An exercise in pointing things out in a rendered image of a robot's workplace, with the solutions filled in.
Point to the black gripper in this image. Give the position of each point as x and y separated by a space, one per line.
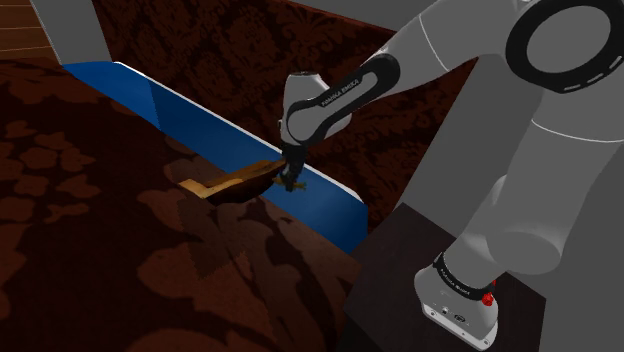
294 158

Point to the small tan wooden piece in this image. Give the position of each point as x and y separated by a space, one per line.
301 185

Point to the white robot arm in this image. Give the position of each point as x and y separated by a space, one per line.
468 34

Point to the brown wooden bowl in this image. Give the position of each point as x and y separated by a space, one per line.
239 187

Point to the dark robot stand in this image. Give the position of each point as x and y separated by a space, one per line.
390 273

